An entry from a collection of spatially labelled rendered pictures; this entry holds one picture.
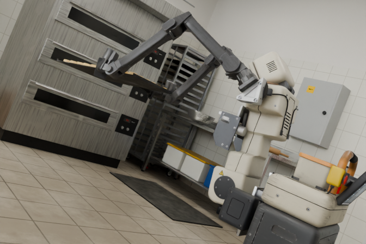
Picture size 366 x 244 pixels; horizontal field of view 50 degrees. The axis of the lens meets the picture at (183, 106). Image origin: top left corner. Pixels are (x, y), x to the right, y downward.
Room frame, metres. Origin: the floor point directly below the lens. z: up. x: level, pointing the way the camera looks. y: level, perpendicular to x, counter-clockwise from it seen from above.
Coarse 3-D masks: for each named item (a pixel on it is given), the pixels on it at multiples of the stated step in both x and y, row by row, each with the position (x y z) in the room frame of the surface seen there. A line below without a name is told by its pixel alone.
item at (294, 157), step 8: (168, 112) 5.21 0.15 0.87; (184, 120) 4.95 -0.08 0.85; (160, 128) 5.31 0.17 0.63; (208, 128) 4.61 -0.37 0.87; (192, 136) 5.71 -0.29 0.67; (152, 144) 5.30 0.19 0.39; (288, 152) 4.57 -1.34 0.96; (160, 160) 5.28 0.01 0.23; (280, 160) 4.02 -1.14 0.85; (288, 160) 4.11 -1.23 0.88; (296, 160) 4.47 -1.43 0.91; (144, 168) 5.31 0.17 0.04; (264, 168) 3.94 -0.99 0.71; (176, 176) 5.71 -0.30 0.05; (184, 176) 4.75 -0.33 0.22; (200, 184) 4.61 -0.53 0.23
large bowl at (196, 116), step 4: (188, 108) 5.22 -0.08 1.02; (188, 112) 5.19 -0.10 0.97; (192, 112) 5.12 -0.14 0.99; (196, 112) 5.08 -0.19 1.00; (200, 112) 5.06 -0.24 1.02; (192, 116) 5.13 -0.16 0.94; (196, 116) 5.09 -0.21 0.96; (200, 116) 5.07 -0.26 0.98; (204, 116) 5.07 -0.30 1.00; (208, 116) 5.08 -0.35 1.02; (192, 120) 5.23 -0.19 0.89; (196, 120) 5.14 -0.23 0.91; (200, 120) 5.10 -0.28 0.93; (204, 120) 5.10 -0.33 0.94; (208, 120) 5.11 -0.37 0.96; (212, 120) 5.18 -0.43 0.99; (200, 124) 5.20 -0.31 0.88; (204, 124) 5.19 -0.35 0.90; (208, 124) 5.20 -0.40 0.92
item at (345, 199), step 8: (344, 176) 1.47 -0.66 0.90; (352, 176) 1.73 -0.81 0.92; (360, 176) 1.49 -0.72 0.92; (352, 184) 1.49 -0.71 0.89; (360, 184) 1.48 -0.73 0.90; (344, 192) 1.50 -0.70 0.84; (352, 192) 1.49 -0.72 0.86; (360, 192) 1.63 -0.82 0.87; (344, 200) 1.50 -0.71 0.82; (352, 200) 1.68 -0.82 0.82
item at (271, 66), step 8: (264, 56) 1.80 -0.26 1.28; (272, 56) 1.78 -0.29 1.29; (248, 64) 1.84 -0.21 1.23; (256, 64) 1.81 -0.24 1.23; (264, 64) 1.79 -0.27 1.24; (272, 64) 1.77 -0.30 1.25; (280, 64) 1.76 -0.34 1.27; (256, 72) 1.80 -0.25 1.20; (264, 72) 1.78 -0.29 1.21; (272, 72) 1.76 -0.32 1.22; (280, 72) 1.74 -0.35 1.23; (288, 72) 1.83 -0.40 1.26; (272, 80) 1.76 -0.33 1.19; (280, 80) 1.76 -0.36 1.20; (288, 80) 1.80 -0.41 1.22
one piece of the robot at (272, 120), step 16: (272, 96) 1.71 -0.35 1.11; (288, 96) 1.74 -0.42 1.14; (256, 112) 1.79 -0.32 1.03; (272, 112) 1.71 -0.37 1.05; (288, 112) 1.78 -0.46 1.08; (256, 128) 1.78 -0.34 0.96; (272, 128) 1.74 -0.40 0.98; (288, 128) 1.83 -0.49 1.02; (256, 144) 1.77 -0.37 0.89; (240, 160) 1.75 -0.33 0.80; (256, 160) 1.79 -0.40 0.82; (224, 176) 1.77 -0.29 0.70; (240, 176) 1.74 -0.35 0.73; (256, 176) 1.83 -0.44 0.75; (208, 192) 1.80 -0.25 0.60; (224, 192) 1.75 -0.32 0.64
